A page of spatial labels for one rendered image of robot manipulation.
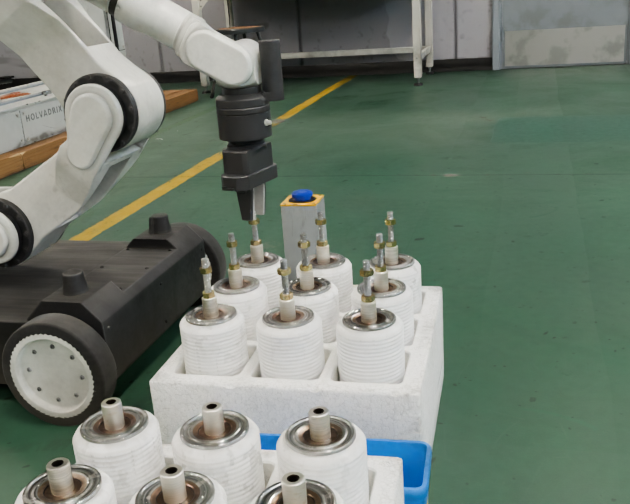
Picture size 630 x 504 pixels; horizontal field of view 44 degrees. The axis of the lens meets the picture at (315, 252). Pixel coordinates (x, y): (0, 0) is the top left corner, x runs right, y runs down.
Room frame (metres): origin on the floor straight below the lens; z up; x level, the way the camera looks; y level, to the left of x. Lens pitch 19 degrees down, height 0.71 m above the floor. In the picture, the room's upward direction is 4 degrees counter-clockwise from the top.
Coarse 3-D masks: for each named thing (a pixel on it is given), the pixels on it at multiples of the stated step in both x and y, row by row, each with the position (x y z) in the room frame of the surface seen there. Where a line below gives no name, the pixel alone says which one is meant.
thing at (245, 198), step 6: (240, 192) 1.28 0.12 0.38; (246, 192) 1.28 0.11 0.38; (252, 192) 1.28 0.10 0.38; (240, 198) 1.29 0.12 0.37; (246, 198) 1.28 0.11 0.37; (252, 198) 1.28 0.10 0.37; (240, 204) 1.29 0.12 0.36; (246, 204) 1.28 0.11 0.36; (252, 204) 1.28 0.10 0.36; (240, 210) 1.29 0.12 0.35; (246, 210) 1.28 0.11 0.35; (252, 210) 1.28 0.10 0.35; (246, 216) 1.28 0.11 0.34; (252, 216) 1.28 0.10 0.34
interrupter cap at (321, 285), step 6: (294, 282) 1.18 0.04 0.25; (318, 282) 1.17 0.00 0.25; (324, 282) 1.17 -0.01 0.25; (330, 282) 1.16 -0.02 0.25; (294, 288) 1.15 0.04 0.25; (300, 288) 1.16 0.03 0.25; (318, 288) 1.15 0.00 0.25; (324, 288) 1.14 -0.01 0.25; (294, 294) 1.13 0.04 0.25; (300, 294) 1.12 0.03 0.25; (306, 294) 1.12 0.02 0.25; (312, 294) 1.12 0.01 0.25; (318, 294) 1.13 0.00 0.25
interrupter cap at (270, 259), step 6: (264, 252) 1.34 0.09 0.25; (240, 258) 1.31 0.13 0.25; (246, 258) 1.31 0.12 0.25; (264, 258) 1.31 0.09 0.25; (270, 258) 1.31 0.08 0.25; (276, 258) 1.30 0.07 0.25; (240, 264) 1.28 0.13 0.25; (246, 264) 1.28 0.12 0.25; (252, 264) 1.28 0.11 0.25; (258, 264) 1.28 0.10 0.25; (264, 264) 1.27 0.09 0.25; (270, 264) 1.27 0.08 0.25
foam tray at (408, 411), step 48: (432, 288) 1.29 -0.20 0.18; (432, 336) 1.10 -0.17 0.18; (192, 384) 1.00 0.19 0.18; (240, 384) 0.99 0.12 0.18; (288, 384) 0.98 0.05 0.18; (336, 384) 0.97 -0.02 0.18; (384, 384) 0.96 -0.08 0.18; (432, 384) 1.09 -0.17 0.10; (384, 432) 0.93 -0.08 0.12; (432, 432) 1.07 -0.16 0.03
